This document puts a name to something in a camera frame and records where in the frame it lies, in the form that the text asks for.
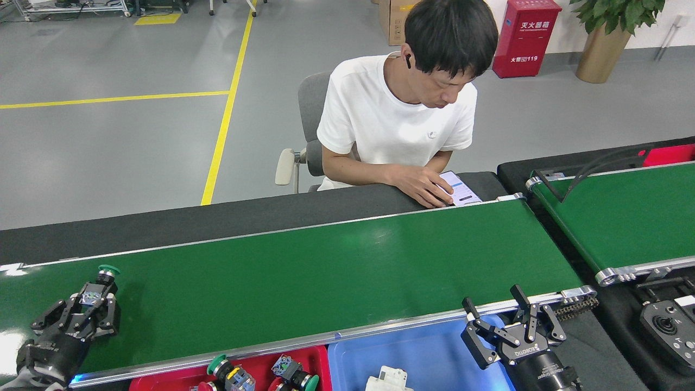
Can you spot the potted plant gold pot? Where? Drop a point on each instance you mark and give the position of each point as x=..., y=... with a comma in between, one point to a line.
x=600, y=54

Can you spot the red plastic tray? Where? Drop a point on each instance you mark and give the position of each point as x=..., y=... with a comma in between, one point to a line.
x=168, y=383
x=670, y=156

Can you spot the grey office chair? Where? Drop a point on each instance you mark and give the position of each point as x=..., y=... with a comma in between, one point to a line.
x=312, y=103

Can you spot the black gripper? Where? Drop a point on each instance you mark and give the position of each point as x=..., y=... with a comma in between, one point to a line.
x=59, y=347
x=535, y=361

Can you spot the person's left forearm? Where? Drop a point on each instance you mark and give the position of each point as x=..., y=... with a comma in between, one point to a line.
x=441, y=162

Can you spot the person's right forearm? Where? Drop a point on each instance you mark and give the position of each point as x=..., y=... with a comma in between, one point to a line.
x=358, y=172

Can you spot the smartphone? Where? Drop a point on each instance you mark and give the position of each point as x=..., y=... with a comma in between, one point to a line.
x=464, y=190

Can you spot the red fire extinguisher box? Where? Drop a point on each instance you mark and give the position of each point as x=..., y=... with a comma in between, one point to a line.
x=524, y=43

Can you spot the blue plastic tray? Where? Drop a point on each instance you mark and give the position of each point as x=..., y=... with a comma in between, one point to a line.
x=412, y=353

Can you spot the green push button switch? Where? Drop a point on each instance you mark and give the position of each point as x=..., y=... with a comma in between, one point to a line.
x=108, y=269
x=217, y=364
x=286, y=365

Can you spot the black joystick controller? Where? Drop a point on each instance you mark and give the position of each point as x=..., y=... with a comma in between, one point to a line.
x=665, y=326

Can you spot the person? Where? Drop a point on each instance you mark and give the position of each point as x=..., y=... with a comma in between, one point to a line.
x=380, y=119

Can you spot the large red mushroom button switch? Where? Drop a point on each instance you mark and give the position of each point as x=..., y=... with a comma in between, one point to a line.
x=204, y=387

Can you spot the green conveyor belt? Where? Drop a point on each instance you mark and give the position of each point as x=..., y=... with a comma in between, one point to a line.
x=326, y=271
x=624, y=217

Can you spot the cardboard box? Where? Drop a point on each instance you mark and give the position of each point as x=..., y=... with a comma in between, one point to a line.
x=391, y=21

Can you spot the white circuit breaker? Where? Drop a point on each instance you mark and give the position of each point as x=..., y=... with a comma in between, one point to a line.
x=388, y=381

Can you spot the person's right hand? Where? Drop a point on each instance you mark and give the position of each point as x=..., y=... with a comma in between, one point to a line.
x=418, y=182

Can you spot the red push button switch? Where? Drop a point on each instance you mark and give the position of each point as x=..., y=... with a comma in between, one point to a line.
x=275, y=386

